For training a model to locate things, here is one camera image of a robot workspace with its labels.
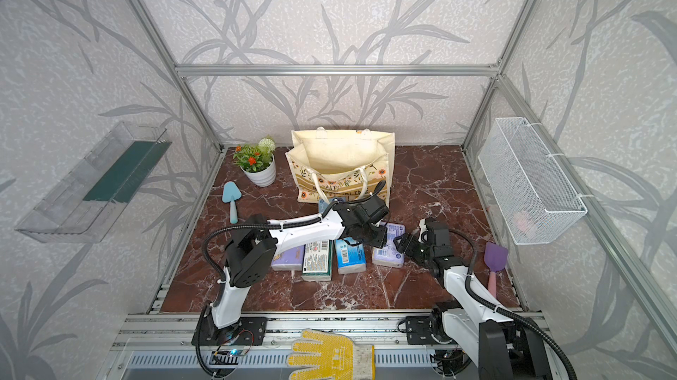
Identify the cream floral canvas tote bag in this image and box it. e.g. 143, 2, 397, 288
286, 127, 396, 204

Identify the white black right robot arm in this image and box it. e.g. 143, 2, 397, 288
394, 218, 578, 379

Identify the potted plant white pot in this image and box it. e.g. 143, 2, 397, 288
233, 136, 276, 188

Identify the small green circuit board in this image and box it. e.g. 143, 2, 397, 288
210, 348, 250, 366

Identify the green white tissue pack centre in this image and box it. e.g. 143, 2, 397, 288
301, 241, 333, 282

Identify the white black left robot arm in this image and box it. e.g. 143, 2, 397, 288
201, 195, 390, 330

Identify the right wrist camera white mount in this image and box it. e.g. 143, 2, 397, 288
418, 219, 428, 242

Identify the teal small shovel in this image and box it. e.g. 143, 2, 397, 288
222, 182, 242, 224

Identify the yellow knit work glove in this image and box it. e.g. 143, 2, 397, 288
287, 329, 376, 380

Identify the purple tissue pack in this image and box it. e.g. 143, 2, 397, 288
272, 245, 305, 272
372, 223, 405, 268

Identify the white wire mesh basket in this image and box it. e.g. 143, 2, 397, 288
478, 117, 587, 245

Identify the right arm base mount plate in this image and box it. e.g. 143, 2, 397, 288
396, 312, 479, 350

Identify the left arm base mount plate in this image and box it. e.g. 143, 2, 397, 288
191, 315, 268, 346

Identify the purple pink small shovel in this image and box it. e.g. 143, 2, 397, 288
484, 242, 509, 298

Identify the light blue cartoon tissue pack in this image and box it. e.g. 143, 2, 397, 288
318, 198, 346, 214

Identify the clear acrylic wall shelf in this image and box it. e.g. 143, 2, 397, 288
15, 122, 172, 243

